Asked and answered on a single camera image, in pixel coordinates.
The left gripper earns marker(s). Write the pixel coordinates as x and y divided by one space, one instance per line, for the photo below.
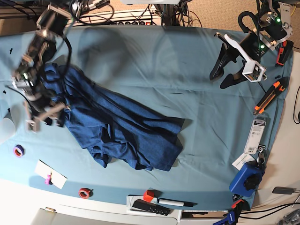
252 46

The red cube block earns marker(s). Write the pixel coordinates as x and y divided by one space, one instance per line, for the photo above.
148 196

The dark blue t-shirt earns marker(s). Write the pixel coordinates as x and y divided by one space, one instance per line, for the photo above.
110 125

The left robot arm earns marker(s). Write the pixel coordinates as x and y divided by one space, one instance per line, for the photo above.
267 29

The black phone device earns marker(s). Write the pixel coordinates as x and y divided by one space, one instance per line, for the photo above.
283 190

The blue box with knob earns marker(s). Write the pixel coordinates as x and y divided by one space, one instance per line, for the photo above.
247 179

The small pink toy figure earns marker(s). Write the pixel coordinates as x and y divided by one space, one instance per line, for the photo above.
48 179

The white label card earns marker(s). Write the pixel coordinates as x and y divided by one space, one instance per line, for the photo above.
241 160

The blue black clamp bottom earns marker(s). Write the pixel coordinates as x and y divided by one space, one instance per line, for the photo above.
231 218

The red tape roll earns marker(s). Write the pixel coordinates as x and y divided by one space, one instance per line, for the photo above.
85 193

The orange black utility knife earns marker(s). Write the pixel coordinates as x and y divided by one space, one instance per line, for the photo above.
274 91

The white black marker pen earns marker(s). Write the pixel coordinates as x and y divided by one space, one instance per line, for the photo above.
175 203

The white paper card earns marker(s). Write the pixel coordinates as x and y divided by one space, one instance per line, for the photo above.
43 170

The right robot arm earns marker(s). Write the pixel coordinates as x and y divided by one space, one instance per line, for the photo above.
29 77

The purple tape roll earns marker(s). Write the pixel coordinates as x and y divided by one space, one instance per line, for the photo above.
19 151

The clear blister retail package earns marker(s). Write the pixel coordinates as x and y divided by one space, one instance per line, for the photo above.
255 134

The black remote control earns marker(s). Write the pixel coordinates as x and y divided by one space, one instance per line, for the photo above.
150 207

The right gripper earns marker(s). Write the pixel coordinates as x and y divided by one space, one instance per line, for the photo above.
40 108

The light blue table cloth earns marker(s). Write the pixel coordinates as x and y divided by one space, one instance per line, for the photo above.
165 69

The white power strip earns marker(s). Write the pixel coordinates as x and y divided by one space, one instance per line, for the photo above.
124 17

